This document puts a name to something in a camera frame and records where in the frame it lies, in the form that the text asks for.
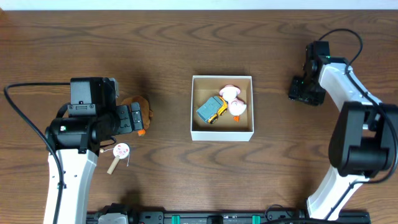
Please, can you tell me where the brown plush toy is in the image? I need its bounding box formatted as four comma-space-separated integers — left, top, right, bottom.
121, 95, 154, 136

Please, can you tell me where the white pig rattle drum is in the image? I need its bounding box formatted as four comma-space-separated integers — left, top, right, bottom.
99, 143, 131, 175

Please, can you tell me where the pink duck toy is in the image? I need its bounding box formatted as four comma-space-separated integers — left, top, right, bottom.
220, 85, 247, 122

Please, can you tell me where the grey yellow toy truck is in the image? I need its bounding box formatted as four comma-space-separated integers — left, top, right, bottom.
197, 96, 228, 124

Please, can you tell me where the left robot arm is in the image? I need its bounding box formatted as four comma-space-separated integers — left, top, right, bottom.
44, 77, 144, 223

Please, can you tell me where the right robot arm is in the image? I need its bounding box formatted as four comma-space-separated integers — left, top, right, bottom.
288, 40, 397, 221

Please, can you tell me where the white cardboard box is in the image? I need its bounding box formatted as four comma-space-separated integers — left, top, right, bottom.
190, 75, 254, 141

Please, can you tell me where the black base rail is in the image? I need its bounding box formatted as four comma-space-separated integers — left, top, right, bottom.
86, 203, 372, 224

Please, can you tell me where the right black cable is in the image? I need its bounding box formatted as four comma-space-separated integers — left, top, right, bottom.
317, 28, 398, 218

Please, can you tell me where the black cable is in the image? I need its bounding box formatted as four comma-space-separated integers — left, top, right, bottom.
3, 82, 72, 224
317, 28, 398, 218

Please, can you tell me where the left black cable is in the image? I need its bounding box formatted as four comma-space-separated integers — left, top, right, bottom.
3, 82, 72, 224

